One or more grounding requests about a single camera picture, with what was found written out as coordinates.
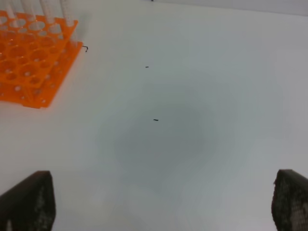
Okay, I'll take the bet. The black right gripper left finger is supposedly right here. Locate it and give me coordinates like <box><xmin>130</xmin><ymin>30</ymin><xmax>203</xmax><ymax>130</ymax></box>
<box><xmin>0</xmin><ymin>171</ymin><xmax>56</xmax><ymax>231</ymax></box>

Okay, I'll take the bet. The row tube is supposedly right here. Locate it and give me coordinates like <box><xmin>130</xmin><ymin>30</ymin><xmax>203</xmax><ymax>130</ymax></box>
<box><xmin>21</xmin><ymin>0</ymin><xmax>37</xmax><ymax>30</ymax></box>
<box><xmin>39</xmin><ymin>0</ymin><xmax>56</xmax><ymax>33</ymax></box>
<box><xmin>0</xmin><ymin>0</ymin><xmax>18</xmax><ymax>28</ymax></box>
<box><xmin>60</xmin><ymin>0</ymin><xmax>77</xmax><ymax>47</ymax></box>

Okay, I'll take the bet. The orange test tube rack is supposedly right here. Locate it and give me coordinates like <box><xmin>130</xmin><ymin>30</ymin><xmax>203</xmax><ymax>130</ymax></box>
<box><xmin>0</xmin><ymin>10</ymin><xmax>83</xmax><ymax>108</ymax></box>

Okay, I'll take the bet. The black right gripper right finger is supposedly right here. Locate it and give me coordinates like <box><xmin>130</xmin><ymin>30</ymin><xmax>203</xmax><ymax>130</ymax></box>
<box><xmin>271</xmin><ymin>169</ymin><xmax>308</xmax><ymax>231</ymax></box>

